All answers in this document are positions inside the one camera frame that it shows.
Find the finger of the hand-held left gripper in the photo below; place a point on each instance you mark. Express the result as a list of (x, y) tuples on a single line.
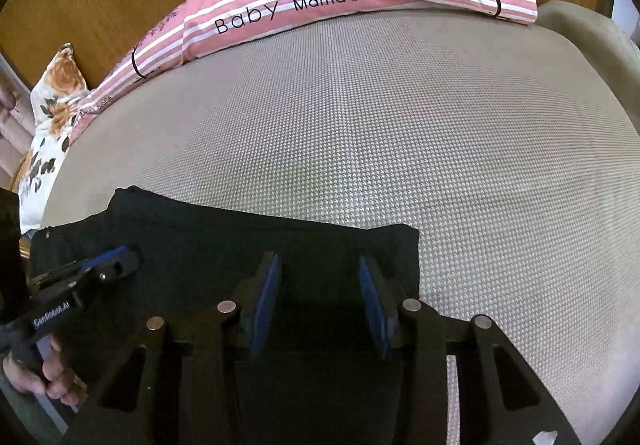
[(117, 262)]

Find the floral pillow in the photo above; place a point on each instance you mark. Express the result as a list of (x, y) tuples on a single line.
[(50, 125)]

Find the pink curtain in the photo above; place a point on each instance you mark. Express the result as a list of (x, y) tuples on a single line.
[(12, 125)]

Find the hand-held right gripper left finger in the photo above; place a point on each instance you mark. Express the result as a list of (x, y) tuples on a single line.
[(265, 310)]

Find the beige satin blanket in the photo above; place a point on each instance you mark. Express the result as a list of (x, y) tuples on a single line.
[(575, 25)]

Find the pink striped pillow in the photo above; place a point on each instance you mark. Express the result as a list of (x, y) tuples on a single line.
[(325, 0)]

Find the black pants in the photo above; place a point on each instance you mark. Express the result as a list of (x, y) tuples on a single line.
[(200, 250)]

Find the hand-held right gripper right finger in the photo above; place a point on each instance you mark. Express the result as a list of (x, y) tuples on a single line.
[(375, 310)]

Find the person's left hand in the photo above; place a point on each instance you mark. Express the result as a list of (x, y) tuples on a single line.
[(55, 375)]

